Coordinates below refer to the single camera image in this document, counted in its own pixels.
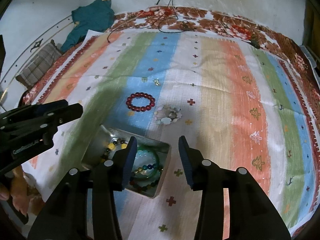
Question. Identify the silver metal tin box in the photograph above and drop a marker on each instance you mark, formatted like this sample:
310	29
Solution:
108	140

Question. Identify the green jade bangle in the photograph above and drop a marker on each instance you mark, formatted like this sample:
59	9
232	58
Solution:
146	163

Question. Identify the striped colourful cloth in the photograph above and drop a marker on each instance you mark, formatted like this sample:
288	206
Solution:
187	104

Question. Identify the black small device on bed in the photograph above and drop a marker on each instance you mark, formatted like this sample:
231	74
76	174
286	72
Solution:
254	43

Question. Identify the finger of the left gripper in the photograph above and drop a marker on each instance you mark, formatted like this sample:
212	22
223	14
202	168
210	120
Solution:
37	109
62	116

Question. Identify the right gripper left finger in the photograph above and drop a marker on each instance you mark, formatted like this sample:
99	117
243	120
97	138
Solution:
64	215

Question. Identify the teal garment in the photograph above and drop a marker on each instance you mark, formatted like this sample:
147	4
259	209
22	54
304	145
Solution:
97	16

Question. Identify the person's hand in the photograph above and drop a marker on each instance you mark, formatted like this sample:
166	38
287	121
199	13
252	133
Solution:
25	196

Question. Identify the grey plaid pillow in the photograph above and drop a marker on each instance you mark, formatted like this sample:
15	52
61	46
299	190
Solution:
37	67

